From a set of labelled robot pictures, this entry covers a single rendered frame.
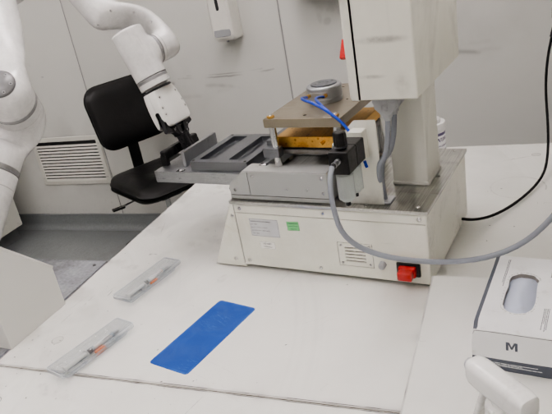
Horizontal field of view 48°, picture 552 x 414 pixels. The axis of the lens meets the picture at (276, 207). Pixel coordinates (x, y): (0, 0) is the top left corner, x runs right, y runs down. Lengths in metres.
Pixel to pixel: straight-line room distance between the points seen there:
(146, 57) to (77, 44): 1.99
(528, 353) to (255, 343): 0.51
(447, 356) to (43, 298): 0.91
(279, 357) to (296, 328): 0.09
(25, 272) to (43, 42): 2.38
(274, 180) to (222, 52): 1.86
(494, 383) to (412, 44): 0.66
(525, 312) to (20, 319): 1.03
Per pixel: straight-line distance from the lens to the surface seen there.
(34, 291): 1.49
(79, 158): 3.83
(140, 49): 1.61
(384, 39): 1.14
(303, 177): 1.30
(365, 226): 1.28
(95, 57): 3.53
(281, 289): 1.38
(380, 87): 1.17
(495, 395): 0.64
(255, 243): 1.44
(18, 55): 1.63
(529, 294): 1.10
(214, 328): 1.30
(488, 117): 2.93
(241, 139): 1.65
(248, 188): 1.38
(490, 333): 1.00
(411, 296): 1.30
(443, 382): 1.02
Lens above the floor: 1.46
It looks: 23 degrees down
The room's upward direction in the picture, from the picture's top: 11 degrees counter-clockwise
